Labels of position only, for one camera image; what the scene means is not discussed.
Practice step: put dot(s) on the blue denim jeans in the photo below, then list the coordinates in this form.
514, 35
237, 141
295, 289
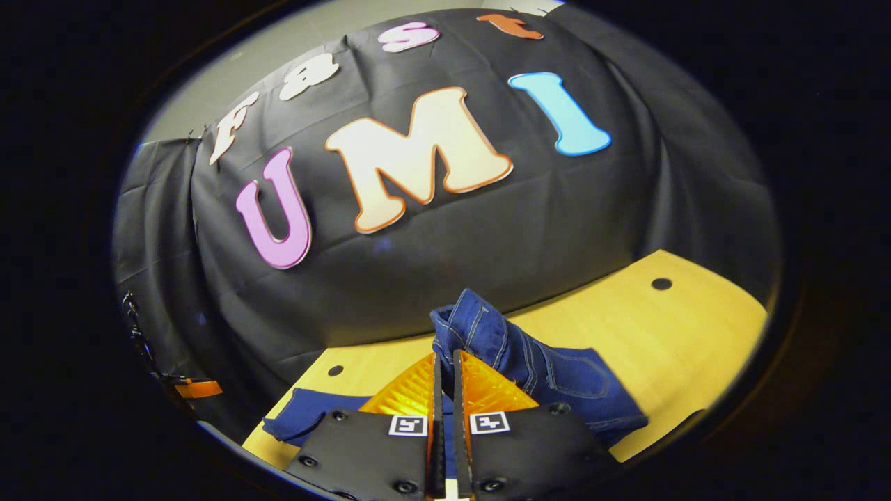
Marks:
557, 379

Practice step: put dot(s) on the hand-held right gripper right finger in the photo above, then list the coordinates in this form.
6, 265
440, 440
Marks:
459, 445

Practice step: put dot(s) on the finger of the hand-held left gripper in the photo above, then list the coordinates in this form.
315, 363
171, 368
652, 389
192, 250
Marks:
200, 389

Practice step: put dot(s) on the small black clip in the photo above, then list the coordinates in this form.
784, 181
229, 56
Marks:
197, 135

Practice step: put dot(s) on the black backdrop cloth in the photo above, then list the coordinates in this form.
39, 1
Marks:
445, 264

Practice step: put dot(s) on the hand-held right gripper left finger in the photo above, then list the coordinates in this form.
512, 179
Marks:
437, 452

